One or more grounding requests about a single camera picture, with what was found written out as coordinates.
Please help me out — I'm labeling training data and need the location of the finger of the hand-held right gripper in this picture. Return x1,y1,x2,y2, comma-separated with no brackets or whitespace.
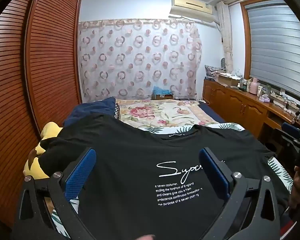
281,122,300,147

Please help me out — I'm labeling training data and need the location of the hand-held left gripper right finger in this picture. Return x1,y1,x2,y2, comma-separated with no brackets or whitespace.
199,147,281,240

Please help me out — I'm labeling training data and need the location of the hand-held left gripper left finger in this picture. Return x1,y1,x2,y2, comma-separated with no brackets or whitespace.
11,147,97,240

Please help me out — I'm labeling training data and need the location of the black printed t-shirt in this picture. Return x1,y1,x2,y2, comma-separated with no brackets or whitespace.
38,114,290,240

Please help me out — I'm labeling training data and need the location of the palm leaf bed sheet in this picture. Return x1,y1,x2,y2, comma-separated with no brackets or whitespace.
44,122,294,240

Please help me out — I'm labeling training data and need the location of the stack of books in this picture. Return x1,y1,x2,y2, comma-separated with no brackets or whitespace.
270,91,300,113

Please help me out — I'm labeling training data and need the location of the yellow plush toy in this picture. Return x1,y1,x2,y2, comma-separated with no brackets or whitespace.
23,121,64,180

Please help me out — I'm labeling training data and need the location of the navy blue cloth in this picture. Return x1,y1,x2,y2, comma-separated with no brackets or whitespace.
63,97,117,128

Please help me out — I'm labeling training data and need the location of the navy mattress cover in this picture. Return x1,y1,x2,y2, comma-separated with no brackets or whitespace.
197,101,226,124

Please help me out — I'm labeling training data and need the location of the wooden cabinet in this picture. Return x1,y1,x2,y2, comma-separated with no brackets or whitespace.
202,79,300,142

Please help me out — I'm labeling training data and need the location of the floral blanket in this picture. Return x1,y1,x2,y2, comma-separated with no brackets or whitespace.
114,99,222,132

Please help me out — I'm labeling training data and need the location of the open cardboard box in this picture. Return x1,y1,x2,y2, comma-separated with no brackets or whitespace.
216,74,241,87

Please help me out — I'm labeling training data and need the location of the grey window blind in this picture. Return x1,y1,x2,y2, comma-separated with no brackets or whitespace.
245,0,300,96

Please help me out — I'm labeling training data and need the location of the cardboard box with blue cloth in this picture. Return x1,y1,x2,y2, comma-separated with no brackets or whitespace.
152,86,175,101

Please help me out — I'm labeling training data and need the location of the patterned pillow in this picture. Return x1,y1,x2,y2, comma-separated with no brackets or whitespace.
205,65,227,81

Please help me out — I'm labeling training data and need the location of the beige window curtain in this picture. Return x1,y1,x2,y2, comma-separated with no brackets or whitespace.
216,1,234,73

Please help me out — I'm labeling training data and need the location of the wooden louvered wardrobe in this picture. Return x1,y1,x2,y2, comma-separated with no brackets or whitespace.
0,0,82,230

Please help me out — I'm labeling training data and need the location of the circle-patterned sheer curtain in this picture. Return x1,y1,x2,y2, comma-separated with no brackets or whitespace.
78,19,203,103

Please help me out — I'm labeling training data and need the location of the beige air conditioner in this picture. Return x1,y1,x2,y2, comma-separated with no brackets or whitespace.
169,0,218,23

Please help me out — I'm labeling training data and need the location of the black ring-patterned cloth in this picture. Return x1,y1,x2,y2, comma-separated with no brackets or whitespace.
113,104,121,122

